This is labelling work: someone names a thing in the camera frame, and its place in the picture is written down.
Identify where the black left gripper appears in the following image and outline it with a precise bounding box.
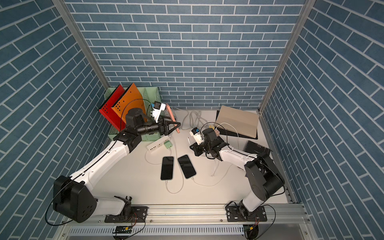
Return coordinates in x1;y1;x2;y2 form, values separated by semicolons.
135;114;179;137

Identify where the white charging cable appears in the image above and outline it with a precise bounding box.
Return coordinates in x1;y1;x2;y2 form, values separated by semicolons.
191;121;241;187

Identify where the black phone light case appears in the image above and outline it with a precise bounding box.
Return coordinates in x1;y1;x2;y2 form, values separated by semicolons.
178;155;197;179

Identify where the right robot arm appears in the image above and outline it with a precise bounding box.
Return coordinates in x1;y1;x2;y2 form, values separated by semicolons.
190;128;285;220

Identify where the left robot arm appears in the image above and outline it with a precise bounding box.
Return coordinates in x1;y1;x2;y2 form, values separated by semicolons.
49;102;181;223

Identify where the black phone left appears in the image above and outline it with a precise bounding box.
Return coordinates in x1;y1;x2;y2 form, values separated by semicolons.
161;156;174;181

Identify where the green USB charger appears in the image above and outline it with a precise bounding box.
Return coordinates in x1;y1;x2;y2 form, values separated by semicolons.
164;141;173;149

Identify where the white power strip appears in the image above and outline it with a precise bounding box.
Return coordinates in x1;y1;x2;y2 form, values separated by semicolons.
147;136;170;153

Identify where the mint green file rack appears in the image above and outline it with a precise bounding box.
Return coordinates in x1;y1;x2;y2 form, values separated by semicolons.
105;87;161;142

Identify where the dark book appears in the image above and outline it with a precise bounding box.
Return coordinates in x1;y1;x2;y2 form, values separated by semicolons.
244;141;271;156

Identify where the beige file box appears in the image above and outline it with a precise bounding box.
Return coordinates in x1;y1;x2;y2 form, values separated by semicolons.
216;106;259;139

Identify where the orange file folder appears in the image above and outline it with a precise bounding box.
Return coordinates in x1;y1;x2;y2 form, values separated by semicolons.
113;83;146;123

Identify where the red file folder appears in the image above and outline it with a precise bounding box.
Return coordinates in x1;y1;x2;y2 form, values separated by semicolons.
99;85;125;132

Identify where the small black controller box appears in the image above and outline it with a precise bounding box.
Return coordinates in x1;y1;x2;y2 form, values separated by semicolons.
113;226;133;235

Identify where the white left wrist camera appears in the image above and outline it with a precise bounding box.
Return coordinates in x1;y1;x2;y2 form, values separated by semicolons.
151;101;166;123

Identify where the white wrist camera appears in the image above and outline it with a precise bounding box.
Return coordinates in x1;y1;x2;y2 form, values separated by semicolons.
151;101;166;123
190;127;204;145

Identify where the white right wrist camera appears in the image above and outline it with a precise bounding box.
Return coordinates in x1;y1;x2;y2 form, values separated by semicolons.
190;127;204;145

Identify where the grey coiled power cord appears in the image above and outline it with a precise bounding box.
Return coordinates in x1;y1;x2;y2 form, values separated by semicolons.
173;108;209;131

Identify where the white cable of left phone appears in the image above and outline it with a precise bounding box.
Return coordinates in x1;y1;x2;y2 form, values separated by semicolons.
145;146;185;195

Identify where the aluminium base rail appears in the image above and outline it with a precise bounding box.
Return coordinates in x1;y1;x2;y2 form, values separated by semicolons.
59;203;310;226

